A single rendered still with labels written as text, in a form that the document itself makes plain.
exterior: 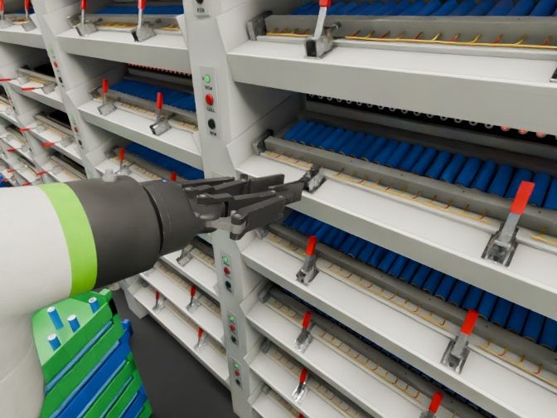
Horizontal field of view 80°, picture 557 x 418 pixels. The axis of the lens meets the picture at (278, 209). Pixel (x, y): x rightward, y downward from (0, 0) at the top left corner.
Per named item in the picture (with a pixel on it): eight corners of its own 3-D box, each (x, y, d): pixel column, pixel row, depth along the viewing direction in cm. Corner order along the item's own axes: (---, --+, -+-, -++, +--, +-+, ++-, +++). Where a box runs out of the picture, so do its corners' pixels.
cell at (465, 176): (480, 168, 49) (465, 196, 46) (466, 165, 50) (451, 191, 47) (482, 158, 47) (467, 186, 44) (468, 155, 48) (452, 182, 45)
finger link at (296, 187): (268, 186, 43) (272, 188, 42) (300, 179, 48) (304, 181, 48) (264, 208, 44) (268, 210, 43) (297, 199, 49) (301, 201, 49)
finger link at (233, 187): (187, 226, 37) (178, 221, 38) (246, 202, 46) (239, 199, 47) (189, 191, 36) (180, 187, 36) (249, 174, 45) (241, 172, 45)
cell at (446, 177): (464, 164, 50) (449, 191, 47) (452, 162, 51) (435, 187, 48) (467, 154, 49) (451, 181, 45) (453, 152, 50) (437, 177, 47)
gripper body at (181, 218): (118, 240, 35) (191, 221, 42) (162, 275, 31) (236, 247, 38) (115, 172, 33) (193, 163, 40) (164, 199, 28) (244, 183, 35)
